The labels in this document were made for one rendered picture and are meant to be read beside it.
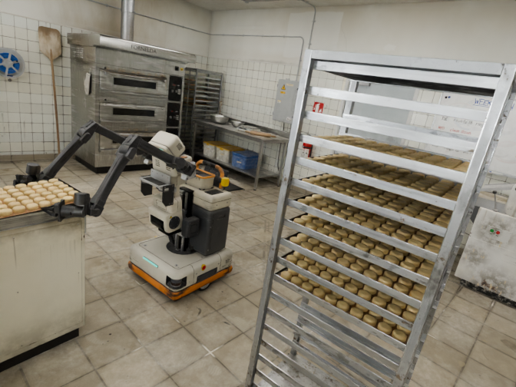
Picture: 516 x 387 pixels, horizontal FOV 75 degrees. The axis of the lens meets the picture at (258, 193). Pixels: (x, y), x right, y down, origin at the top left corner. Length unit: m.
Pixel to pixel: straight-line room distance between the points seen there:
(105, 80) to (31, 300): 3.90
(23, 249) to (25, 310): 0.36
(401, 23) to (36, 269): 4.91
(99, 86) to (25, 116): 1.37
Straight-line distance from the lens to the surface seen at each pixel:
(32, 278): 2.17
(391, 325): 1.49
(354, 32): 5.66
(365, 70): 1.25
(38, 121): 6.44
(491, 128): 1.13
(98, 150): 5.69
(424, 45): 5.20
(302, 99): 1.31
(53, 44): 6.37
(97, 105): 5.59
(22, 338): 2.36
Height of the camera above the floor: 1.66
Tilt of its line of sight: 17 degrees down
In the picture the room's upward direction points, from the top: 9 degrees clockwise
